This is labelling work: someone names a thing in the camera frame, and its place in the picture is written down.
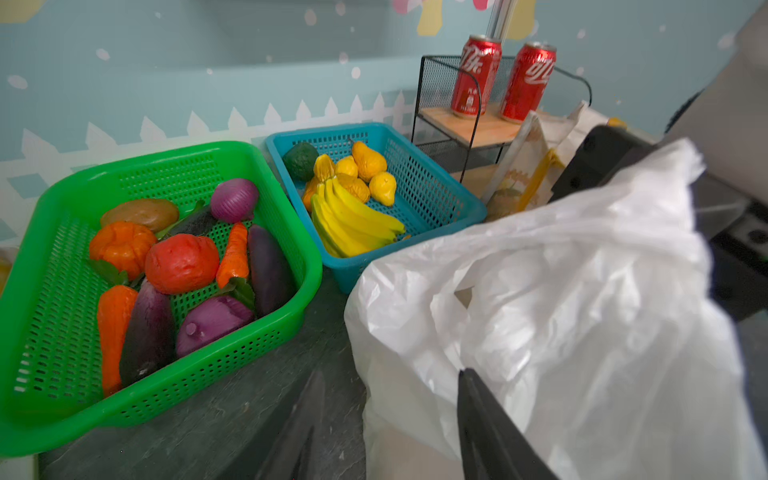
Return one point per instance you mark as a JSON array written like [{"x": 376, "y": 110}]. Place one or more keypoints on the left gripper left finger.
[{"x": 294, "y": 429}]

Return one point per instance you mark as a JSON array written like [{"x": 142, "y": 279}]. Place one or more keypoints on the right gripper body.
[{"x": 678, "y": 208}]

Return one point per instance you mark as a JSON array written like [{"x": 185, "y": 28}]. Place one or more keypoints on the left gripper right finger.
[{"x": 492, "y": 447}]

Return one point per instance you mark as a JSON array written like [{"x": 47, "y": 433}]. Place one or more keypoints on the white plastic grocery bag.
[{"x": 610, "y": 357}]

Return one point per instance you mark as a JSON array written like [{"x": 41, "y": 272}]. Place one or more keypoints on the white canvas tote bag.
[{"x": 542, "y": 149}]

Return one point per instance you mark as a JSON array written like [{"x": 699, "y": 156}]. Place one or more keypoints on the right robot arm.
[{"x": 727, "y": 122}]

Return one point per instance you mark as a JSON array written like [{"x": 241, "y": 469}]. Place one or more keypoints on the purple turnip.
[{"x": 213, "y": 319}]

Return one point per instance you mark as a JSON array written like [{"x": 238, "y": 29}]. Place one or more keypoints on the dark purple eggplant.
[{"x": 272, "y": 280}]

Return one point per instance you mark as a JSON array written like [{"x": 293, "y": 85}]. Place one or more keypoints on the small orange carrot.
[{"x": 234, "y": 263}]

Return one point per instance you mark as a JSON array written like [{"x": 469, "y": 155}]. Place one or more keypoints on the red tomato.
[{"x": 182, "y": 263}]

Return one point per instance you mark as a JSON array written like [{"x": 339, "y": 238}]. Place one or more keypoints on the long orange carrot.
[{"x": 113, "y": 315}]

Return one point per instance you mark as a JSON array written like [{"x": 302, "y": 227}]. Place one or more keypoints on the banana bunch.
[{"x": 337, "y": 201}]

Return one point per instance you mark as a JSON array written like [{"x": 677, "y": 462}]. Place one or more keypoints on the teal plastic basket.
[{"x": 429, "y": 201}]

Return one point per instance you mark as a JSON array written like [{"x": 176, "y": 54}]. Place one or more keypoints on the right red cola can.
[{"x": 530, "y": 75}]

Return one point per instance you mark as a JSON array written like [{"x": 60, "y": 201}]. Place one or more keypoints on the red cola can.
[
  {"x": 530, "y": 75},
  {"x": 480, "y": 60}
]

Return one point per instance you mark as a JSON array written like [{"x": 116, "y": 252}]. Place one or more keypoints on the purple onion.
[{"x": 234, "y": 201}]

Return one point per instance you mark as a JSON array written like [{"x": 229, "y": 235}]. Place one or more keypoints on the red bell pepper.
[{"x": 124, "y": 245}]

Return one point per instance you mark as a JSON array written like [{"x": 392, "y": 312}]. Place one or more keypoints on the brown potato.
[{"x": 155, "y": 214}]

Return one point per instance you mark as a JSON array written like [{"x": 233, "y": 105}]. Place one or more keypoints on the green avocado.
[{"x": 299, "y": 161}]

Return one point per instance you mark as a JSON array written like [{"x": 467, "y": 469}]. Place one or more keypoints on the yellow pear fruit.
[{"x": 369, "y": 162}]

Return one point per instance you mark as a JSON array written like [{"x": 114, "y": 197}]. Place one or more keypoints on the left red cola can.
[{"x": 480, "y": 60}]

